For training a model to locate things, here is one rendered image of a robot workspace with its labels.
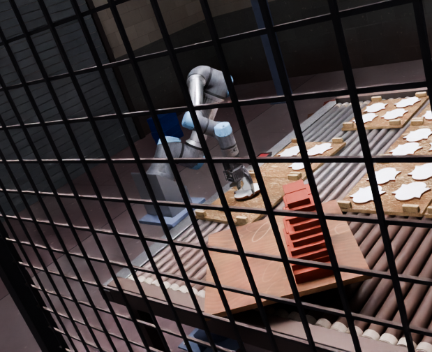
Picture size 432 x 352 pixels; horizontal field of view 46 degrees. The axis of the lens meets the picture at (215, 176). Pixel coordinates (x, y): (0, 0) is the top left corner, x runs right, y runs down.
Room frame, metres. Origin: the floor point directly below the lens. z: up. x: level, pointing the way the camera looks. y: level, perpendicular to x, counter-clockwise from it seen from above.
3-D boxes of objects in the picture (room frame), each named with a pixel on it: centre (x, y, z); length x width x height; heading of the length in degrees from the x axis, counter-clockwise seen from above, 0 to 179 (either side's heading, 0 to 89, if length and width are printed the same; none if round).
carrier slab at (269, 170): (2.48, -0.43, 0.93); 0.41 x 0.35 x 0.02; 130
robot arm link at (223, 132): (2.23, -0.10, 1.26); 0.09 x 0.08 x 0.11; 7
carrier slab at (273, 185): (2.21, -0.11, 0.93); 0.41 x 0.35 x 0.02; 130
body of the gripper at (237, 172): (2.22, -0.09, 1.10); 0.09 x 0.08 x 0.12; 120
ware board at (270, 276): (1.49, -0.11, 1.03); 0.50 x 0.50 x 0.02; 82
